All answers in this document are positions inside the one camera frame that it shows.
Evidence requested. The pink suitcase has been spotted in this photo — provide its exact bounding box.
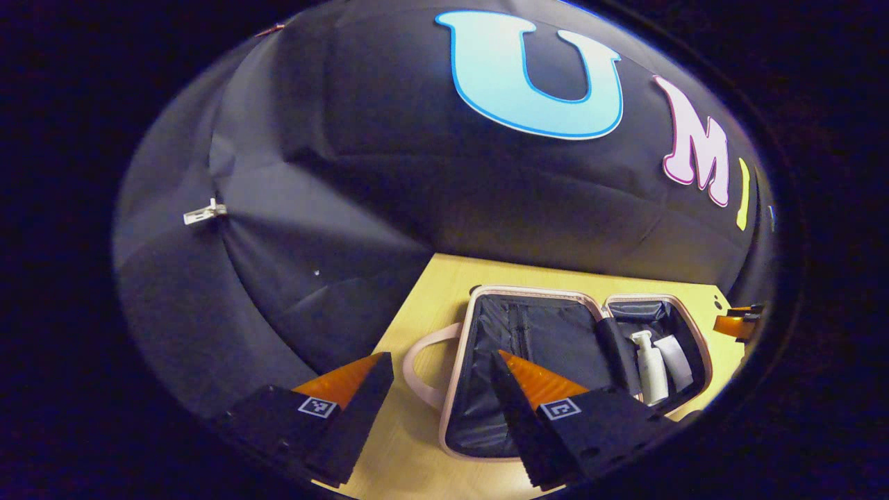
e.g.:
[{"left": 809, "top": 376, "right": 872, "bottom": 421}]
[{"left": 403, "top": 285, "right": 715, "bottom": 463}]

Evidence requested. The small white clip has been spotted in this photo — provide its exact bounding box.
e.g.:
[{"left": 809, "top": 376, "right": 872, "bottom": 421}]
[{"left": 183, "top": 198, "right": 228, "bottom": 226}]

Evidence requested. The white pump bottle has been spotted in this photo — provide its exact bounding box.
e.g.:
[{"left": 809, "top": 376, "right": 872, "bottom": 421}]
[{"left": 631, "top": 330, "right": 669, "bottom": 407}]

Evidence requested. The black backdrop cloth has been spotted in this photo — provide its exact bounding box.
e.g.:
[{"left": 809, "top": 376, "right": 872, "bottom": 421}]
[{"left": 111, "top": 0, "right": 775, "bottom": 417}]

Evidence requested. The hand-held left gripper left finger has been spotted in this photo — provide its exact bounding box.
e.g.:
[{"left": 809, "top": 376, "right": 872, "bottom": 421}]
[{"left": 212, "top": 352, "right": 394, "bottom": 487}]

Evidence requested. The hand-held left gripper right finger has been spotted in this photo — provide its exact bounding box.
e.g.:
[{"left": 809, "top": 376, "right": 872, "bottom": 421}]
[{"left": 490, "top": 349, "right": 678, "bottom": 490}]

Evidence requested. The white squeeze tube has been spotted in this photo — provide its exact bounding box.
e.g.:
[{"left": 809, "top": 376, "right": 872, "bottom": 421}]
[{"left": 654, "top": 335, "right": 695, "bottom": 393}]

